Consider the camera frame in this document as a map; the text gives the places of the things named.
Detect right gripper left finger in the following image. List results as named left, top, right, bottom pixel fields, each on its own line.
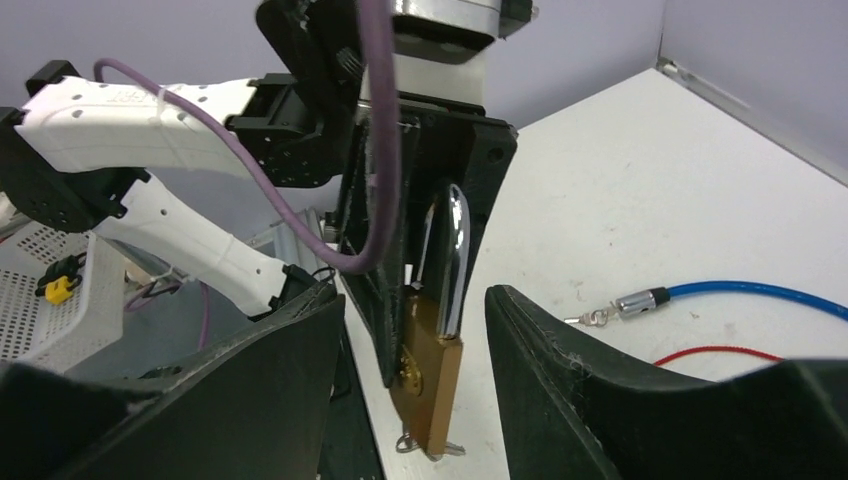
left=1, top=283, right=345, bottom=479

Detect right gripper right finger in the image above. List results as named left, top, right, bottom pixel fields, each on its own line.
left=484, top=285, right=847, bottom=479

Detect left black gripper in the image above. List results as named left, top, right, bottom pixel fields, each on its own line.
left=331, top=100, right=517, bottom=387

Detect blue cable lock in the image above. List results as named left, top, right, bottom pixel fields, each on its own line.
left=614, top=280, right=848, bottom=324

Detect brass padlock short shackle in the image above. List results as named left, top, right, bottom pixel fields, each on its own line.
left=390, top=183, right=471, bottom=462

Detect silver keys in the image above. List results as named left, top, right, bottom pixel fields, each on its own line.
left=395, top=431, right=466, bottom=460

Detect red cable padlock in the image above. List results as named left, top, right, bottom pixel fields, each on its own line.
left=652, top=344, right=786, bottom=369

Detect blue lock keys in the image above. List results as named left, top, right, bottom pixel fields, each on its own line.
left=562, top=307, right=619, bottom=328

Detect white plastic basket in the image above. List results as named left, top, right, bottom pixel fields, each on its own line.
left=1, top=222, right=125, bottom=373

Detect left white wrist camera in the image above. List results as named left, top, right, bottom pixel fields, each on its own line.
left=387, top=0, right=539, bottom=111

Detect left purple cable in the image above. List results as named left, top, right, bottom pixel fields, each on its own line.
left=92, top=0, right=404, bottom=276

